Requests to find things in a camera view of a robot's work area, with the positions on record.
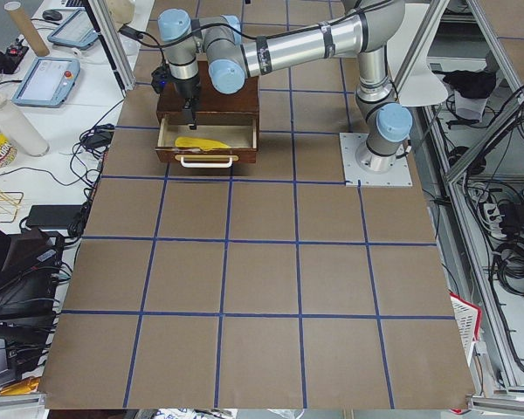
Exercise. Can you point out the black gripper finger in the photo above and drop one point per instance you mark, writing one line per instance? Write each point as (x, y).
(191, 118)
(187, 103)

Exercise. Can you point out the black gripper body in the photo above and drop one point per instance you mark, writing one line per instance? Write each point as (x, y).
(186, 88)

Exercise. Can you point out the yellow corn cob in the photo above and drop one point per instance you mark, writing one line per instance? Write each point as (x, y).
(201, 144)

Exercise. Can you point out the wooden drawer with white handle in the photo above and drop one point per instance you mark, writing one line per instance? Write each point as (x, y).
(242, 139)

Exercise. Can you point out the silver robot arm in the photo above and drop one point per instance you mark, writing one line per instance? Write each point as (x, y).
(234, 57)

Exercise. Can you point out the dark wooden drawer cabinet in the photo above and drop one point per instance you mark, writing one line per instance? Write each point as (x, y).
(211, 106)

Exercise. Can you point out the far blue teach pendant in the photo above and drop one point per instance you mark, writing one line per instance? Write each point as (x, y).
(76, 31)

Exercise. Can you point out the blue teach pendant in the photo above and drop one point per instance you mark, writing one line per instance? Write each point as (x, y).
(76, 31)
(47, 83)

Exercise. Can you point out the near blue teach pendant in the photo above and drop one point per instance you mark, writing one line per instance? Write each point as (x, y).
(47, 83)

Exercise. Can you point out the black power adapter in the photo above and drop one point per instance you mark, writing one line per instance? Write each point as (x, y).
(51, 216)

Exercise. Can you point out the white cylinder bottle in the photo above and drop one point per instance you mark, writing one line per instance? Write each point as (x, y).
(17, 128)

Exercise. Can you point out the cardboard tube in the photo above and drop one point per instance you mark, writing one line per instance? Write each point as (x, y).
(27, 29)

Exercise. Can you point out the white chair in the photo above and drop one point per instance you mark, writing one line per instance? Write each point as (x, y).
(416, 83)

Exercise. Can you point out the red white basket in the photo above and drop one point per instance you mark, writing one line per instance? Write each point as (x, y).
(468, 318)

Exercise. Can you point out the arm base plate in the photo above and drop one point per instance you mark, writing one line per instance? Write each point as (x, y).
(363, 169)

